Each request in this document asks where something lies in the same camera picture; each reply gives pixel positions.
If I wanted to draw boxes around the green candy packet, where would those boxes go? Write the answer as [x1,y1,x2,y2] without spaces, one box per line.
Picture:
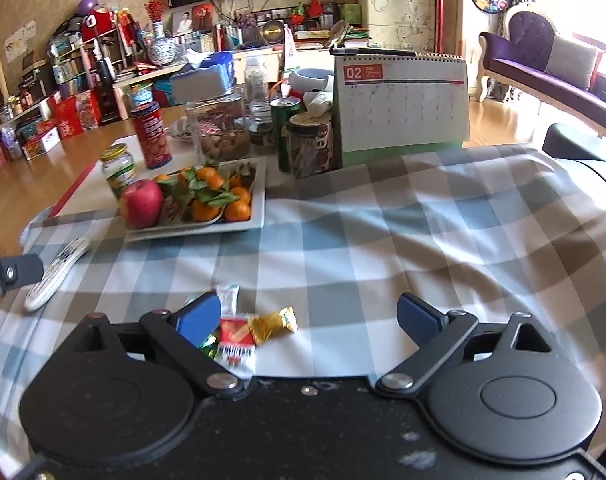
[198,332,219,361]

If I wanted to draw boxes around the cream cabinet with cartoon drawings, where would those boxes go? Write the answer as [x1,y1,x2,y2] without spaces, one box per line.
[365,0,464,56]

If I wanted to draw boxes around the white fruit tray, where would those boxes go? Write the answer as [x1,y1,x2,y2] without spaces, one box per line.
[124,156,267,244]

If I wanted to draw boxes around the clear bottle with white lid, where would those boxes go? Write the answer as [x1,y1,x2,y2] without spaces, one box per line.
[243,56,270,106]

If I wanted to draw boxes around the desk calendar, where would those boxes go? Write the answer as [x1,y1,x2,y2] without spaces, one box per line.
[333,50,471,170]

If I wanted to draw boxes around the cluttered bookshelf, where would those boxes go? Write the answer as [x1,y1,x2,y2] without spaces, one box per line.
[48,10,134,121]

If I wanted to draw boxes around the blue tissue box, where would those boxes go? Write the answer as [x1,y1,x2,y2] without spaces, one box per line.
[169,51,235,102]

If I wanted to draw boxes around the white remote control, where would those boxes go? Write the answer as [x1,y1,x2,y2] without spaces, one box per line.
[24,237,90,312]

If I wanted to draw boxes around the red gift box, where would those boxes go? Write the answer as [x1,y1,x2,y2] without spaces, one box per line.
[50,91,101,138]

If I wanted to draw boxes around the white packet with red sticks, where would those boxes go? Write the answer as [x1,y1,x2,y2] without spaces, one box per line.
[217,316,257,380]

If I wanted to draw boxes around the purple sofa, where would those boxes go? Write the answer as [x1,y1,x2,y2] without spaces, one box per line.
[478,2,606,138]

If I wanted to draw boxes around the dark jar with gold lid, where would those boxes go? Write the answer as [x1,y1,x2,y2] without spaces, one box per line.
[286,112,334,178]

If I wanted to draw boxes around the clear plastic container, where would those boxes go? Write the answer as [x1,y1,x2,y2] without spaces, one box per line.
[185,90,251,163]

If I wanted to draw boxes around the red tin can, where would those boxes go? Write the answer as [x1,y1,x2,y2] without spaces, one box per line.
[130,101,174,170]

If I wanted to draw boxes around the red apple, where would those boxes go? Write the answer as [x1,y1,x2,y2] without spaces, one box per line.
[120,179,164,229]

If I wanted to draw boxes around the grey cushion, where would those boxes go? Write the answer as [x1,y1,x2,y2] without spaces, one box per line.
[545,35,600,92]

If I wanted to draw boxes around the pile of tangerines with leaves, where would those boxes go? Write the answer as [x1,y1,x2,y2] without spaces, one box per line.
[153,162,254,223]

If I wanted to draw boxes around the red pole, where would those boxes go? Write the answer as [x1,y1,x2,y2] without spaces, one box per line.
[432,0,451,53]

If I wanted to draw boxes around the paper drawings on wall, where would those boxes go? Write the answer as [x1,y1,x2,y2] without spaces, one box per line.
[4,20,37,63]

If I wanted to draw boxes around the gold yellow snack packet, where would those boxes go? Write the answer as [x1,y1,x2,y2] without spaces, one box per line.
[247,306,299,346]

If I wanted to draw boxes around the red portrait photo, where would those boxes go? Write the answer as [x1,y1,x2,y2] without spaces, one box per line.
[192,2,215,31]

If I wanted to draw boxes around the black pen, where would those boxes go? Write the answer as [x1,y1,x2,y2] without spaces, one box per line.
[329,47,419,57]

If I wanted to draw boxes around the white portrait photo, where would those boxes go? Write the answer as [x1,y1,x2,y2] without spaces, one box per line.
[171,10,194,36]

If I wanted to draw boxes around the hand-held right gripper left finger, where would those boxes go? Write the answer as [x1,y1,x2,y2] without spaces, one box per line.
[66,291,247,397]

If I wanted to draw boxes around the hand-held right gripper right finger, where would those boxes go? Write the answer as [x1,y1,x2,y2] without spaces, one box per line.
[375,292,554,395]

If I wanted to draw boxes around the blue white porcelain vase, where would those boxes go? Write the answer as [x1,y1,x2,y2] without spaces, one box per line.
[147,21,178,67]

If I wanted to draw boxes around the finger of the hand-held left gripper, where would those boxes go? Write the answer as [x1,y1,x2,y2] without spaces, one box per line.
[0,254,45,288]

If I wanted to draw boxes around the glass jar with yellow lid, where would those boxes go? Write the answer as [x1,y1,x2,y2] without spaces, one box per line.
[100,143,136,201]

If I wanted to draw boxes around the blue grey checked tablecloth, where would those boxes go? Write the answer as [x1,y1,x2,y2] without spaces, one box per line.
[0,142,606,461]

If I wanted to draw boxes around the green drink can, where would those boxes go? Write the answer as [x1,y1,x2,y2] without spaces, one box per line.
[269,96,306,173]

